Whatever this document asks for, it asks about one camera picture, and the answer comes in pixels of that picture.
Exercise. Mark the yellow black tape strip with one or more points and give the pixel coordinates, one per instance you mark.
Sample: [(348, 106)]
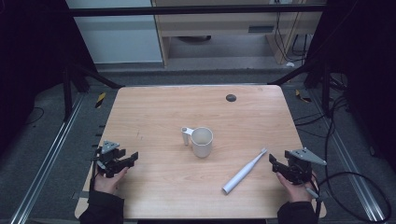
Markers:
[(100, 100), (302, 97)]

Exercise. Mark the small white floor object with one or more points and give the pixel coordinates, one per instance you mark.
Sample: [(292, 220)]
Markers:
[(290, 64)]

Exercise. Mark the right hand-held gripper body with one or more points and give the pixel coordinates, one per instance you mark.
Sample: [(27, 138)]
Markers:
[(300, 168)]

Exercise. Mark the person's left hand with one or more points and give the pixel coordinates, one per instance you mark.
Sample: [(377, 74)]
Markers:
[(107, 183)]

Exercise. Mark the dark round table grommet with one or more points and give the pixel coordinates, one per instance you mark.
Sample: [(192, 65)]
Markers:
[(231, 98)]

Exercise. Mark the white cabinet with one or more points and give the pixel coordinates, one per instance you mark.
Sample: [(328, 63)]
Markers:
[(121, 40)]

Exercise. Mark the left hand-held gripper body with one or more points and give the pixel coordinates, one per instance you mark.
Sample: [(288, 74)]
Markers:
[(107, 155)]

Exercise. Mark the black horizontal bar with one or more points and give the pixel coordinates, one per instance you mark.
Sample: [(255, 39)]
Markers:
[(186, 11)]

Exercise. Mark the person's right hand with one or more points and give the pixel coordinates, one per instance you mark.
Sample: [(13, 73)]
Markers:
[(297, 193)]

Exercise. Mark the aluminium floor rail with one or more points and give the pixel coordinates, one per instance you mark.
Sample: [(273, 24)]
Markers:
[(351, 161), (49, 161)]

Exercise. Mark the dark curtain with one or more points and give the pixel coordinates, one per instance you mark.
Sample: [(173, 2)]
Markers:
[(364, 77), (31, 62)]

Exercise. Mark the white cup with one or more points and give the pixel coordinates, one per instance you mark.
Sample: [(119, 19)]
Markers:
[(201, 141)]

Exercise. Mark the light wooden desk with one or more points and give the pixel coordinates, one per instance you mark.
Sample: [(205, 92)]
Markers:
[(218, 23)]

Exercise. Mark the black metal stand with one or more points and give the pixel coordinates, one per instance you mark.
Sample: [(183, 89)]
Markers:
[(325, 90), (67, 93)]

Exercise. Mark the white electric toothbrush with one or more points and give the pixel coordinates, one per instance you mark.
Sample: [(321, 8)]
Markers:
[(243, 172)]

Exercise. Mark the grey tape strip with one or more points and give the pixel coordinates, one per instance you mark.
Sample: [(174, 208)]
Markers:
[(80, 195)]

